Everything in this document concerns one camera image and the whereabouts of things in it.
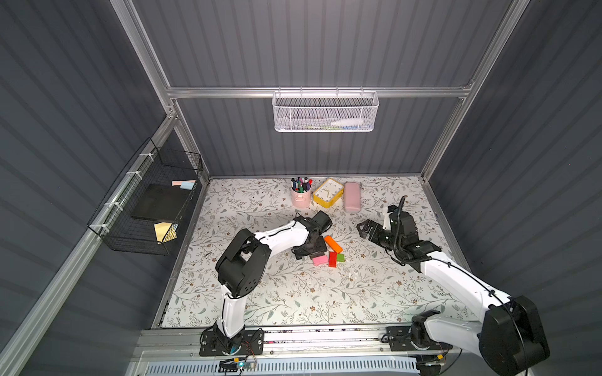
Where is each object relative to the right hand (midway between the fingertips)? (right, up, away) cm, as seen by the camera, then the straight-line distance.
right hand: (366, 230), depth 84 cm
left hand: (-17, -10, +7) cm, 21 cm away
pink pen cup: (-24, +11, +20) cm, 33 cm away
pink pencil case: (0, +13, +27) cm, 30 cm away
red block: (-12, -12, +7) cm, 18 cm away
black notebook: (-68, +10, -12) cm, 70 cm away
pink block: (-16, -13, +7) cm, 22 cm away
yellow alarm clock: (-12, +14, +27) cm, 33 cm away
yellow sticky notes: (-59, +3, -24) cm, 64 cm away
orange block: (-11, -7, +12) cm, 18 cm away
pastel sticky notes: (-65, +17, -2) cm, 67 cm away
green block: (-8, -12, +7) cm, 16 cm away
